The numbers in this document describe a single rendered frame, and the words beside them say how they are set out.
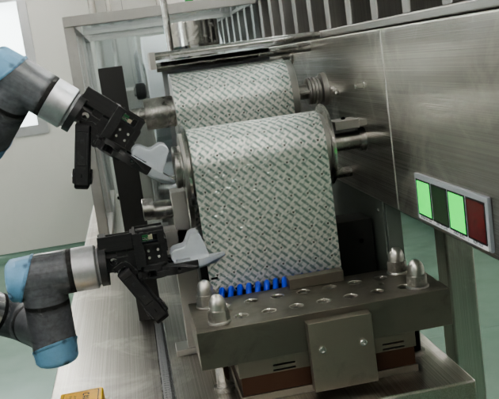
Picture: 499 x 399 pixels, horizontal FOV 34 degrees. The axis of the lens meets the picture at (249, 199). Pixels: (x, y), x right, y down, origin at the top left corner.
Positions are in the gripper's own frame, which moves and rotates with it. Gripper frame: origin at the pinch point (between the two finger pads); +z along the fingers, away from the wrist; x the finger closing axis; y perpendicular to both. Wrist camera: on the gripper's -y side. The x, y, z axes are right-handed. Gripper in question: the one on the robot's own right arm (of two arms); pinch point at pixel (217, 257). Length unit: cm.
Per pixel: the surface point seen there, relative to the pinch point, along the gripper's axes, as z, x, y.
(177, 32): 4, 72, 42
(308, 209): 16.9, -0.3, 5.9
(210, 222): -0.4, -0.2, 6.4
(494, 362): 125, 175, -109
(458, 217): 29.4, -36.4, 8.9
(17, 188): -112, 556, -49
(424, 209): 29.4, -23.7, 7.8
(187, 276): -5.4, 7.8, -4.5
